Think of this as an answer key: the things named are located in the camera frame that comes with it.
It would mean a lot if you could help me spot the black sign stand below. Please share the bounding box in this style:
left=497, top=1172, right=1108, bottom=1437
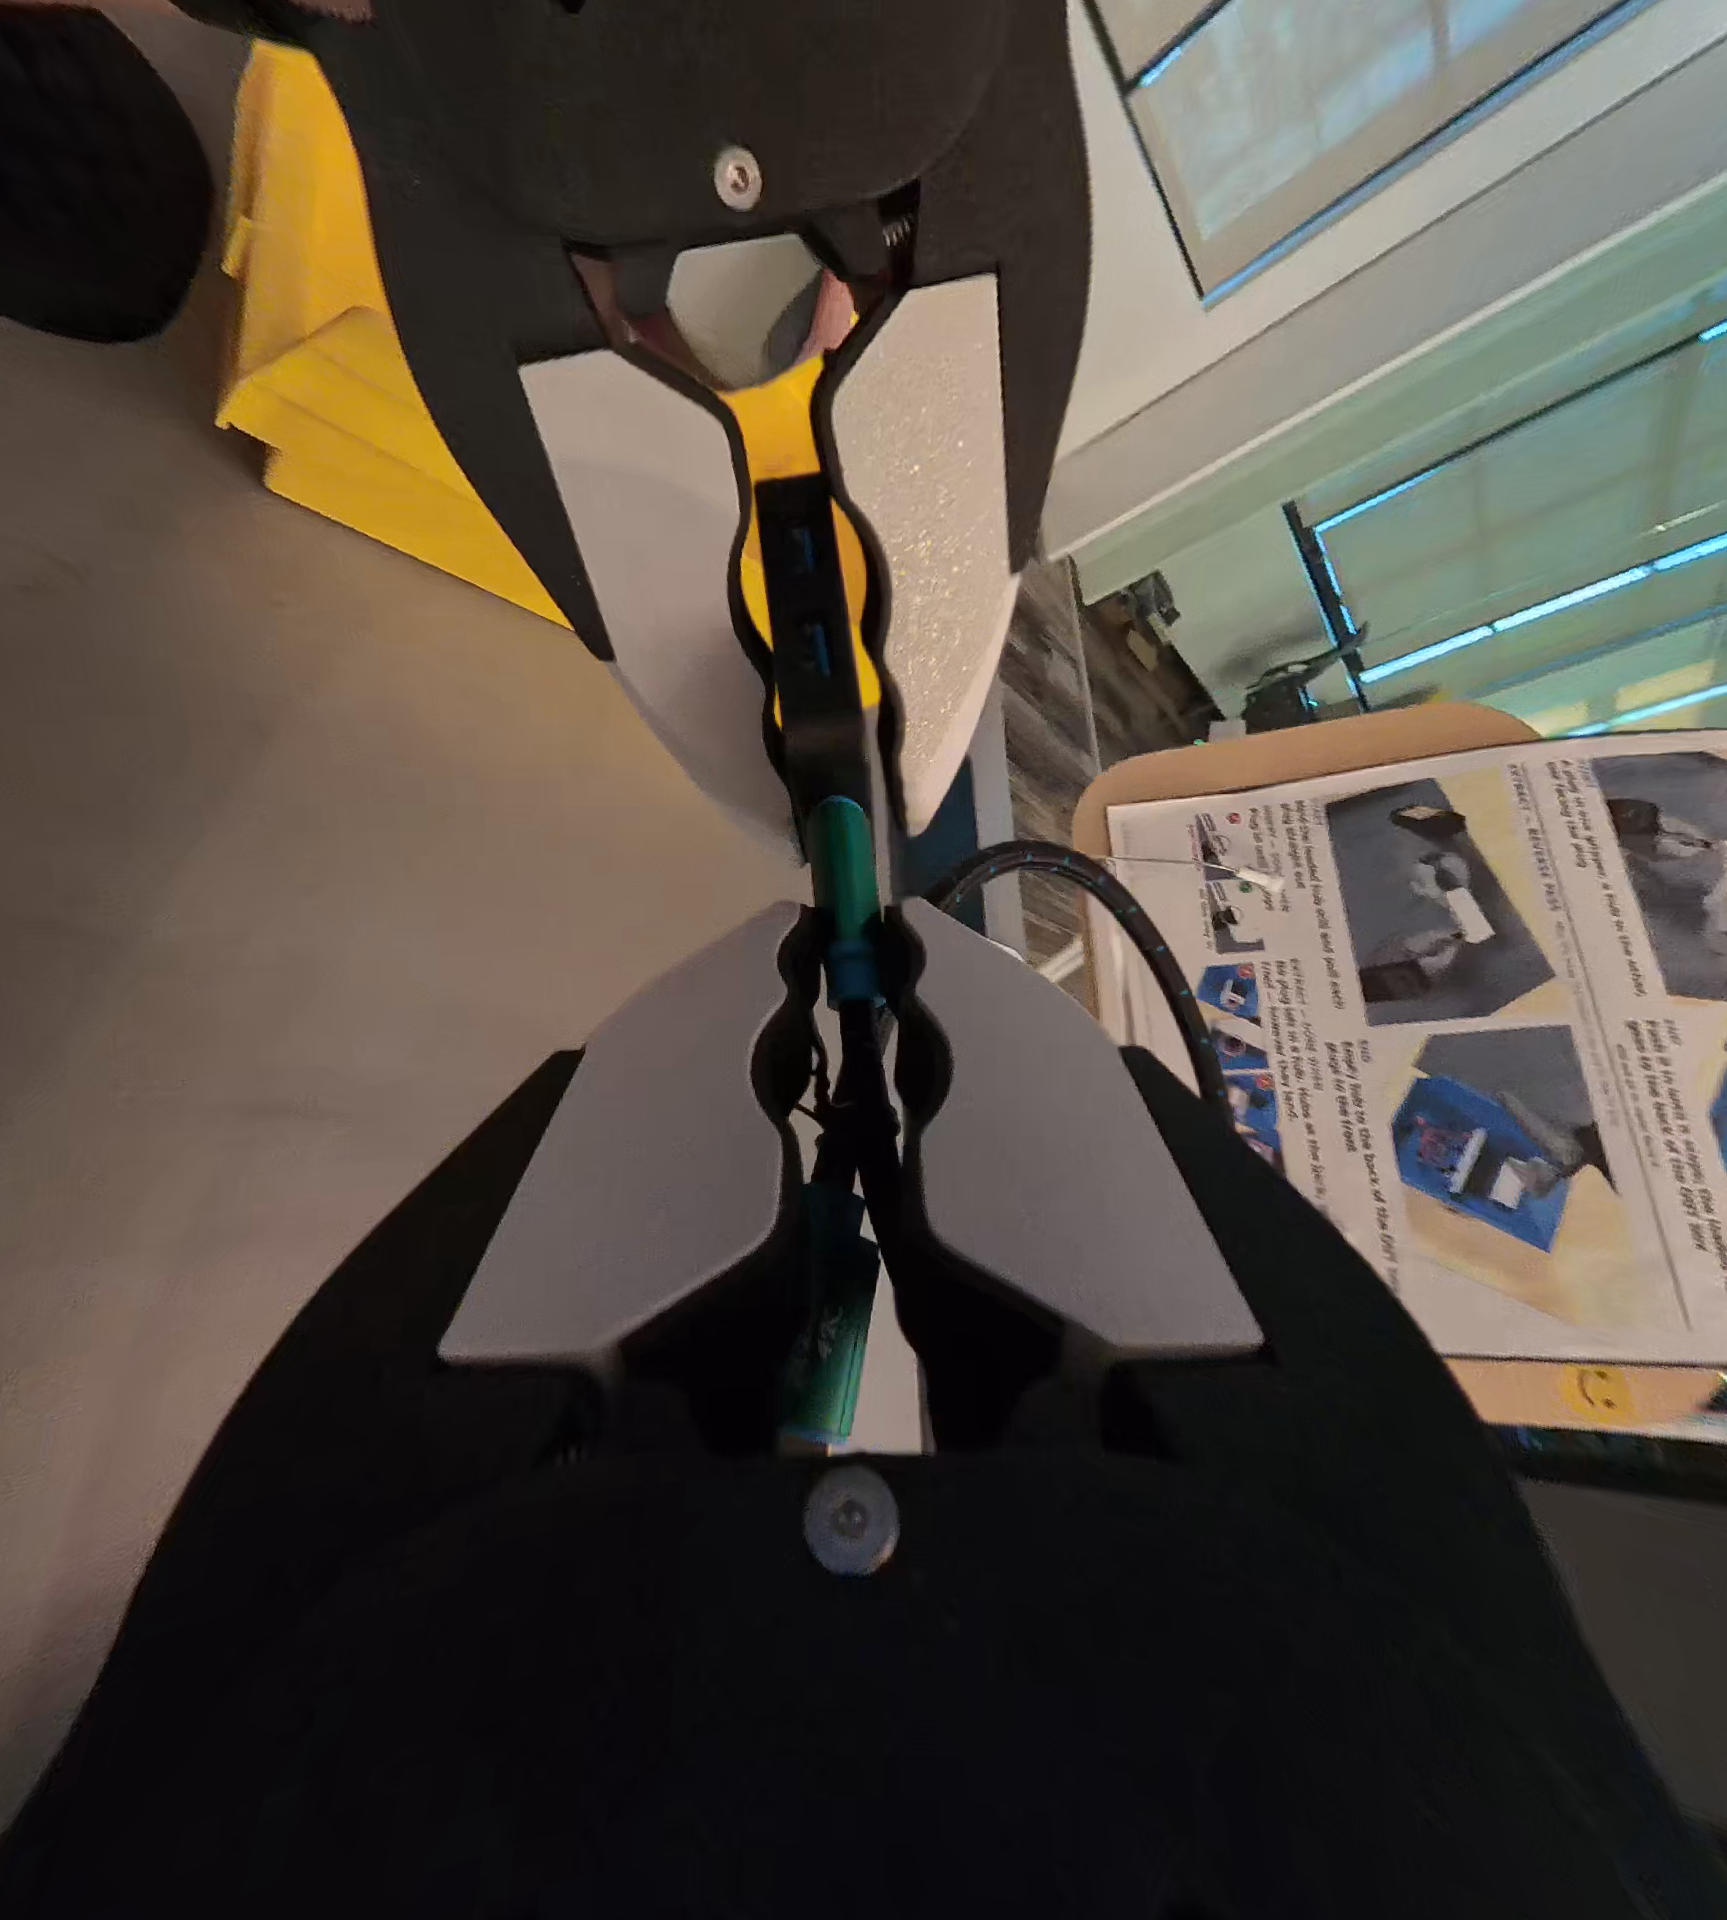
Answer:
left=1518, top=1464, right=1727, bottom=1867

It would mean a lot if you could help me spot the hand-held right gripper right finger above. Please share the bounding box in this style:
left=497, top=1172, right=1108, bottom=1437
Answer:
left=888, top=900, right=1264, bottom=1370

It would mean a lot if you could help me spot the dark grey usb hub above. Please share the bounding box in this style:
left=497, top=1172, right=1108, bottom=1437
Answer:
left=756, top=459, right=886, bottom=834

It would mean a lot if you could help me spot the yellow plastic bin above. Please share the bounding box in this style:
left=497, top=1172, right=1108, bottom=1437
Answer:
left=215, top=40, right=890, bottom=758

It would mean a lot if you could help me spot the black braided cable green plug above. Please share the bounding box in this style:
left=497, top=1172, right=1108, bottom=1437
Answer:
left=768, top=789, right=1232, bottom=1447

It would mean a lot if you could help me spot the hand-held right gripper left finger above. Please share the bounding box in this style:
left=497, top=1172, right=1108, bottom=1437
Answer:
left=445, top=900, right=824, bottom=1370

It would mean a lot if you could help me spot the instruction sheet on wooden board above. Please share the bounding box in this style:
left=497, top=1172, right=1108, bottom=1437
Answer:
left=1074, top=705, right=1727, bottom=1433

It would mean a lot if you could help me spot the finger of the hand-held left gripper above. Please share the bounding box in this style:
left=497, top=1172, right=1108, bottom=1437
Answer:
left=517, top=339, right=812, bottom=834
left=814, top=263, right=1022, bottom=848

